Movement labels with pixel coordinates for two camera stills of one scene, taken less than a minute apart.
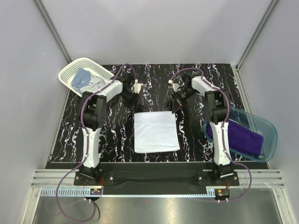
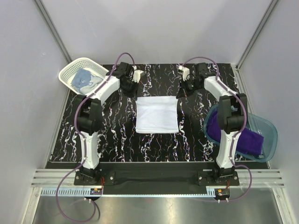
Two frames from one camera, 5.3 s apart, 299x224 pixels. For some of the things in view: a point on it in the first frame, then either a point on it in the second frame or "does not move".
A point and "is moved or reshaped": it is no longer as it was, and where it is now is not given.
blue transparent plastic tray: (257, 123) does not move
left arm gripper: (132, 103) to (133, 94)
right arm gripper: (177, 102) to (183, 91)
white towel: (155, 131) is moved or reshaped
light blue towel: (81, 78) does not move
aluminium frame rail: (61, 183) does not move
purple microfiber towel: (241, 138) does not move
